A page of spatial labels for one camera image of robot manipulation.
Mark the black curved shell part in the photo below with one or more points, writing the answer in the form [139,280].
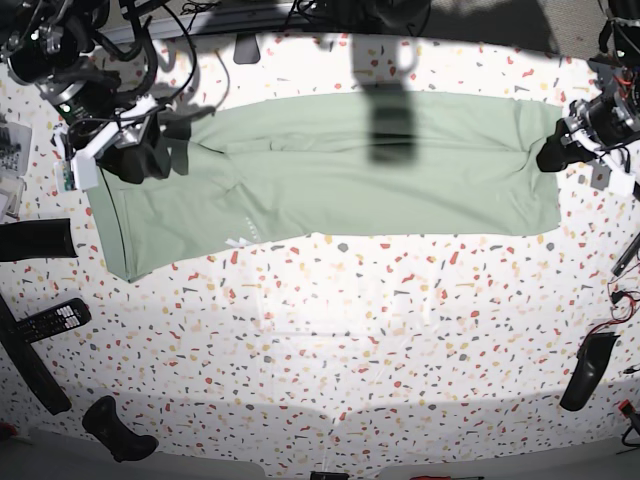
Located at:
[593,359]

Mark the black pen tool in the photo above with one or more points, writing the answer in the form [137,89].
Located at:
[626,257]

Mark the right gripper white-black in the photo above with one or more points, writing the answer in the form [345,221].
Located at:
[134,146]

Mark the black curved handle piece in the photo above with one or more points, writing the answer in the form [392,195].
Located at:
[102,422]

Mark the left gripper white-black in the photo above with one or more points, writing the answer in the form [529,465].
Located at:
[596,130]

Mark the long black bar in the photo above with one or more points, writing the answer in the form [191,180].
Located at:
[31,368]

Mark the clear plastic parts box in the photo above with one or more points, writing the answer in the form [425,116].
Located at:
[15,150]

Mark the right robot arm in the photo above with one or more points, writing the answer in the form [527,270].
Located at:
[47,44]

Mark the black cylinder tube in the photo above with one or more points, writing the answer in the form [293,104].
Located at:
[36,239]

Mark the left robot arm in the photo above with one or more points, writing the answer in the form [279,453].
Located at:
[620,37]

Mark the green T-shirt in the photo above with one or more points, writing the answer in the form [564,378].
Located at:
[389,163]

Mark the black remote control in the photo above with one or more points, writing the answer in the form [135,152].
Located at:
[56,320]

